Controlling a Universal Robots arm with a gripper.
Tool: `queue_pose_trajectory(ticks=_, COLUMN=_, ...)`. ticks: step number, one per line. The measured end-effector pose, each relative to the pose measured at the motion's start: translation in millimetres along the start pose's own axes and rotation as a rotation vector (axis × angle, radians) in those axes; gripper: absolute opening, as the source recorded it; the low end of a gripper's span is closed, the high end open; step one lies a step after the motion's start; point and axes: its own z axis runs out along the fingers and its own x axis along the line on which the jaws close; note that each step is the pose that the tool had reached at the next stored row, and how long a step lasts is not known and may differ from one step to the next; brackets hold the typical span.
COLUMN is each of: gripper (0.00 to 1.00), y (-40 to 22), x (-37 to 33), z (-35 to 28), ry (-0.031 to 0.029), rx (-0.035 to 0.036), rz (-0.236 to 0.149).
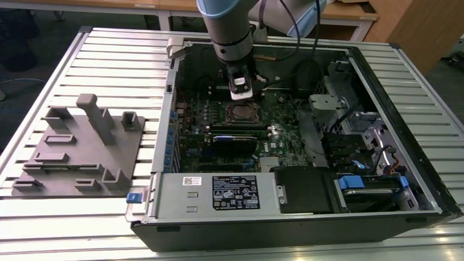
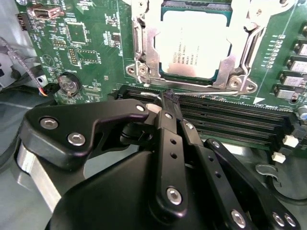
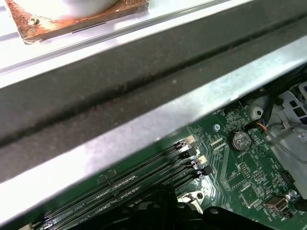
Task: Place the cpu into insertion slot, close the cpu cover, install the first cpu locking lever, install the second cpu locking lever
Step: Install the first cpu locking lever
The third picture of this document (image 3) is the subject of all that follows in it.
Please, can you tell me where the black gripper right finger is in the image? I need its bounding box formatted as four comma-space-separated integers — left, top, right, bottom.
165, 183, 261, 230

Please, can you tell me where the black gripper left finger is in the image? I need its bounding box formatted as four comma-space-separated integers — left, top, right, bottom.
95, 184, 170, 230

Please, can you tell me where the CPU socket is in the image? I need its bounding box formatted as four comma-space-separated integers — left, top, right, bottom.
177, 191, 205, 210

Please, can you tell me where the green motherboard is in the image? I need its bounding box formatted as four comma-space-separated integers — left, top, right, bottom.
31, 100, 307, 230

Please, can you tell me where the internal USB port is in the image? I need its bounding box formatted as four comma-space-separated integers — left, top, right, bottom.
263, 196, 288, 213

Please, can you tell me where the silver coin battery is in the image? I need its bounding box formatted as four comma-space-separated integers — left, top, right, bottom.
229, 130, 251, 151

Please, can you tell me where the metal drive cage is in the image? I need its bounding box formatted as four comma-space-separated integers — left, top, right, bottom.
249, 81, 307, 163

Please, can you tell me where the black PC case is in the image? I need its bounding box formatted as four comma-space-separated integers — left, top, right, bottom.
0, 0, 307, 230

